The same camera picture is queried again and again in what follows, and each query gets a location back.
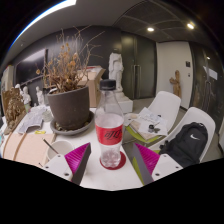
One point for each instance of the white plaster figurine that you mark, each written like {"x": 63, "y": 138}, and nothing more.
{"x": 17, "y": 87}
{"x": 26, "y": 96}
{"x": 40, "y": 96}

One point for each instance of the white statue plinth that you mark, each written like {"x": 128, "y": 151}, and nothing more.
{"x": 126, "y": 105}

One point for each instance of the dark grey plant pot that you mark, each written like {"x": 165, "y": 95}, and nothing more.
{"x": 69, "y": 108}

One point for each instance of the white chair with backpack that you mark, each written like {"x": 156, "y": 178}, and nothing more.
{"x": 203, "y": 116}

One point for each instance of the golden brown sculpture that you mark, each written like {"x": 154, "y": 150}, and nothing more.
{"x": 14, "y": 111}

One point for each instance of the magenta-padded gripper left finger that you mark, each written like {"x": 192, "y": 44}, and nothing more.
{"x": 59, "y": 165}

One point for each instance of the white relief model tray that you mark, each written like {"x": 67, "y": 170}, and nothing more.
{"x": 31, "y": 120}

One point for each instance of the dark wall switch panel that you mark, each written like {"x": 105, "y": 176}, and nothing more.
{"x": 188, "y": 64}

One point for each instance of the small white cup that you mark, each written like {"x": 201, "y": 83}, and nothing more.
{"x": 48, "y": 116}

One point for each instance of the cardboard box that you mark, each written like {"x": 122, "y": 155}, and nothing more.
{"x": 95, "y": 86}

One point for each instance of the round ceiling light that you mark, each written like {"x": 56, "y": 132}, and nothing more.
{"x": 150, "y": 29}
{"x": 190, "y": 26}

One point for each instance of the black wall screen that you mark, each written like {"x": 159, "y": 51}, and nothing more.
{"x": 30, "y": 68}

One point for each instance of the flat round red coaster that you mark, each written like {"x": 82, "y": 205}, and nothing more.
{"x": 123, "y": 161}

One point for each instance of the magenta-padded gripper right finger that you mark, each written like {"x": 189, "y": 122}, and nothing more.
{"x": 164, "y": 165}

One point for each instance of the dried brown plant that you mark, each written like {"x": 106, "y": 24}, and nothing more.
{"x": 66, "y": 66}

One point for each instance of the small yellow strip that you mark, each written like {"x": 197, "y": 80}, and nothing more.
{"x": 40, "y": 132}

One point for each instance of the light wooden board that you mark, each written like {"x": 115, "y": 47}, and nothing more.
{"x": 26, "y": 150}

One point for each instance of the white cabinet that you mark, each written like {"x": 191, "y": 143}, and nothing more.
{"x": 7, "y": 80}

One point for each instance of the white plaster torso statue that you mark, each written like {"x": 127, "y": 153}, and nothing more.
{"x": 116, "y": 68}

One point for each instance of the clear red-labelled drink bottle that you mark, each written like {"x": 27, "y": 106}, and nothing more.
{"x": 109, "y": 133}

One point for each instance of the white chair with papers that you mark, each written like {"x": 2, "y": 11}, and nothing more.
{"x": 166, "y": 103}

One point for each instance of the dark double door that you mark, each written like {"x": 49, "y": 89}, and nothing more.
{"x": 138, "y": 66}

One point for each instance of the stack of papers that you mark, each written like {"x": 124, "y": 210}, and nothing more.
{"x": 148, "y": 120}

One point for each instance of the black backpack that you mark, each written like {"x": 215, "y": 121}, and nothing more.
{"x": 183, "y": 146}

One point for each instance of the wooden figure sculpture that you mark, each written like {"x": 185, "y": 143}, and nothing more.
{"x": 176, "y": 85}

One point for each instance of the grey plant saucer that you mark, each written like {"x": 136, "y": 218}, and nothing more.
{"x": 71, "y": 131}

